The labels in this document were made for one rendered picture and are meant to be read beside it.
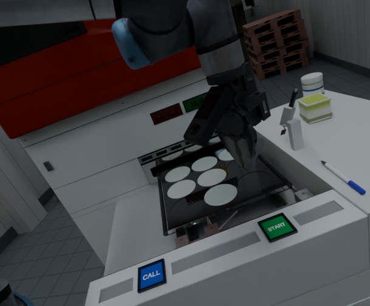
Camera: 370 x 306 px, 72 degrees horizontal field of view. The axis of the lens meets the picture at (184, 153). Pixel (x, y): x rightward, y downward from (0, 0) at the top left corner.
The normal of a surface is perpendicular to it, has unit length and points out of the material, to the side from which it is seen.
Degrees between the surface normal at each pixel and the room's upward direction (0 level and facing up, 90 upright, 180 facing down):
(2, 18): 149
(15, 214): 90
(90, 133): 90
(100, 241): 90
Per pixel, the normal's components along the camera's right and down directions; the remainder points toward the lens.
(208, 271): -0.33, -0.85
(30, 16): 0.18, 0.98
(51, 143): 0.15, 0.38
